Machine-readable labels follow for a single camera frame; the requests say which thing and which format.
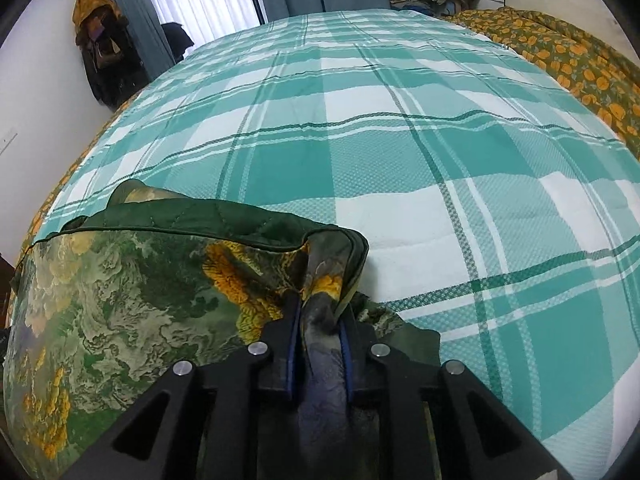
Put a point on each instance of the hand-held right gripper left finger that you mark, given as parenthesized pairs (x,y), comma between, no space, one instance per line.
(294,350)

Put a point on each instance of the dark garment by window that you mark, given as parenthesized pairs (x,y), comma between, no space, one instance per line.
(176,40)

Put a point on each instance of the green printed quilted jacket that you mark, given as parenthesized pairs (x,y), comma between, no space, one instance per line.
(125,285)

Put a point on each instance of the white sheer curtain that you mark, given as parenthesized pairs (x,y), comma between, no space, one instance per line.
(200,10)

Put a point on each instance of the teal plaid blanket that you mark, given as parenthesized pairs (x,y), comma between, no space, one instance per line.
(400,160)

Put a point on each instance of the white wall outlet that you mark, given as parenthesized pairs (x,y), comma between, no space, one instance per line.
(7,142)

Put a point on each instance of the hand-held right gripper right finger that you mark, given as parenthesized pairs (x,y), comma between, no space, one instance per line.
(348,365)

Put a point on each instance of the clothes hanging on wall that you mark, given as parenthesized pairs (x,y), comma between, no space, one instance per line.
(102,45)

